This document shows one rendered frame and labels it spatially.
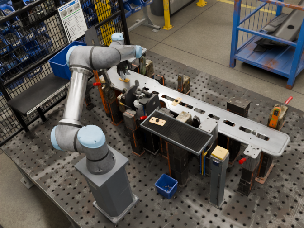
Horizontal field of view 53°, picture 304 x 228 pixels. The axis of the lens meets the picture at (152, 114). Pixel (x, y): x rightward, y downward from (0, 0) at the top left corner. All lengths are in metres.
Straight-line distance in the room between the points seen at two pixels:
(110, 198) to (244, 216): 0.75
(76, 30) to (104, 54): 1.04
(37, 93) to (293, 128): 1.82
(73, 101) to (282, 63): 2.82
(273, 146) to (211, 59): 2.53
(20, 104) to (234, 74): 2.55
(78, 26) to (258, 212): 1.85
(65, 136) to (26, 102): 0.85
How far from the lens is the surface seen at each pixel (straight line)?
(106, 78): 2.07
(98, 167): 1.53
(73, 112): 1.51
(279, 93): 3.67
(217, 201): 1.80
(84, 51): 1.56
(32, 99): 2.28
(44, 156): 2.32
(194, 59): 4.15
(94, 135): 1.42
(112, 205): 1.74
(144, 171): 2.01
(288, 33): 3.76
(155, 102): 1.80
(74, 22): 2.52
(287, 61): 3.89
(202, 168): 1.94
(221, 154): 1.48
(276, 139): 1.80
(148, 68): 2.28
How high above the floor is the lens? 2.32
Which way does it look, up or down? 44 degrees down
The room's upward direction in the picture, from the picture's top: 9 degrees counter-clockwise
